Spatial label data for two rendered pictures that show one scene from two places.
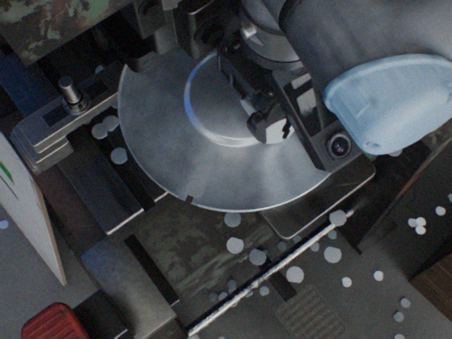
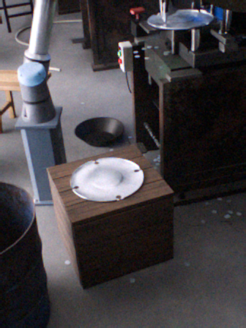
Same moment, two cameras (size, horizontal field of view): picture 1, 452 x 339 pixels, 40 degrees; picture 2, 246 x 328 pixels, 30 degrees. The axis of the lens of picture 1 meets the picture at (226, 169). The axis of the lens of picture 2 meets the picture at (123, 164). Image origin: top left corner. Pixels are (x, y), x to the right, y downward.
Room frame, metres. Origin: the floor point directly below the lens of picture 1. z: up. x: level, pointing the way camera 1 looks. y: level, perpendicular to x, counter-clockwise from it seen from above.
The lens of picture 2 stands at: (0.81, -2.01, 1.39)
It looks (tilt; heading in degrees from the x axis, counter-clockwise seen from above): 34 degrees down; 112
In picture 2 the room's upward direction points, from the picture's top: 4 degrees counter-clockwise
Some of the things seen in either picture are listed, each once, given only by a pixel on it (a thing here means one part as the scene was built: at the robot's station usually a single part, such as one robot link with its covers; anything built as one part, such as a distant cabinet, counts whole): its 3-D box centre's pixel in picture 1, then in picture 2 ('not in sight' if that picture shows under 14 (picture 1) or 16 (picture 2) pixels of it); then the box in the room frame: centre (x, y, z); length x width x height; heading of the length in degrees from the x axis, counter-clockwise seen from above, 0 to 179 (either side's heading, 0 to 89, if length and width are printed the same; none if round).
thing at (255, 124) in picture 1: (268, 116); not in sight; (0.26, -0.05, 0.88); 0.05 x 0.02 x 0.09; 124
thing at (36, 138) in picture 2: not in sight; (47, 157); (-0.21, -0.43, 0.23); 0.19 x 0.19 x 0.45; 18
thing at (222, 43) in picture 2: not in sight; (222, 33); (0.54, -0.09, 0.76); 0.17 x 0.06 x 0.10; 124
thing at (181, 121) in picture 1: (238, 94); (180, 19); (0.34, -0.02, 0.79); 0.29 x 0.29 x 0.01
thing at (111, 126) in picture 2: not in sight; (99, 134); (-0.18, 0.14, 0.04); 0.30 x 0.30 x 0.07
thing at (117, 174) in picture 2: not in sight; (107, 178); (0.21, -0.68, 0.35); 0.29 x 0.29 x 0.01
